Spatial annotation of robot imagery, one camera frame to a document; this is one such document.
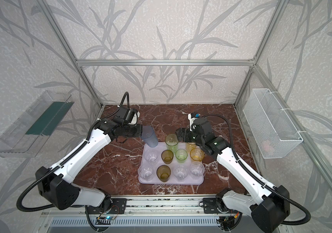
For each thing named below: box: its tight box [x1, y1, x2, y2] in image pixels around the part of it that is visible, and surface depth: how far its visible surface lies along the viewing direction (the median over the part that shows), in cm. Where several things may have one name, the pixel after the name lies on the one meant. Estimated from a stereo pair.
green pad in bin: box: [25, 100, 75, 136], surface depth 69 cm
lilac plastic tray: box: [137, 142, 205, 185], surface depth 86 cm
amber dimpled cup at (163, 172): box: [156, 164, 172, 183], surface depth 81 cm
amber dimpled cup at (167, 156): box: [161, 149, 174, 165], surface depth 88 cm
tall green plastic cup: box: [165, 133, 179, 154], surface depth 88 cm
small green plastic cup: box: [175, 148, 188, 164], surface depth 88 cm
